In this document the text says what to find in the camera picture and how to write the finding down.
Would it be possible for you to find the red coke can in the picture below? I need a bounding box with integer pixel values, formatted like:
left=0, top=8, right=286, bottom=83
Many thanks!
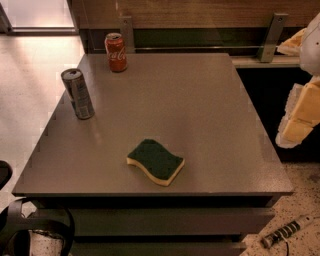
left=105, top=33, right=127, bottom=72

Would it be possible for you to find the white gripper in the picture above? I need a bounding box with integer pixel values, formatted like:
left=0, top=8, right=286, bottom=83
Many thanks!
left=275, top=13, right=320, bottom=148

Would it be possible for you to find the green and yellow sponge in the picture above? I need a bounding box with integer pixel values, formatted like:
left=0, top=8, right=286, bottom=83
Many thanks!
left=127, top=139, right=185, bottom=187

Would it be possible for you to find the metal bracket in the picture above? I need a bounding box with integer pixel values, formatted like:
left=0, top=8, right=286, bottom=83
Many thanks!
left=257, top=13, right=288, bottom=63
left=119, top=16, right=135, bottom=53

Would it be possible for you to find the white power strip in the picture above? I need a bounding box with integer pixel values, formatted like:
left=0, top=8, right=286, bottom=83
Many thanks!
left=261, top=215, right=314, bottom=249

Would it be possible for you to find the black chair base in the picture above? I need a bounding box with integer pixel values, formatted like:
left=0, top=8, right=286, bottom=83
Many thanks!
left=0, top=198, right=75, bottom=256

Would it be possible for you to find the silver blue energy drink can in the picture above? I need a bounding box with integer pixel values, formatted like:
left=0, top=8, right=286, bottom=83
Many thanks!
left=61, top=68, right=95, bottom=120

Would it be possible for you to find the black round object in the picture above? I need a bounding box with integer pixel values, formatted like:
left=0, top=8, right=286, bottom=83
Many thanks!
left=0, top=160, right=12, bottom=190

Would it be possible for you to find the grey drawer cabinet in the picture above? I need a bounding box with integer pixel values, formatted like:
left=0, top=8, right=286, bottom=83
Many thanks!
left=13, top=54, right=293, bottom=256

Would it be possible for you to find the right metal bracket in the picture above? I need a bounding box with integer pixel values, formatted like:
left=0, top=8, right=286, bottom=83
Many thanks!
left=257, top=13, right=288, bottom=63

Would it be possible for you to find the left metal bracket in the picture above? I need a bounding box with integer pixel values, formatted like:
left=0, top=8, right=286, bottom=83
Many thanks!
left=119, top=16, right=135, bottom=53

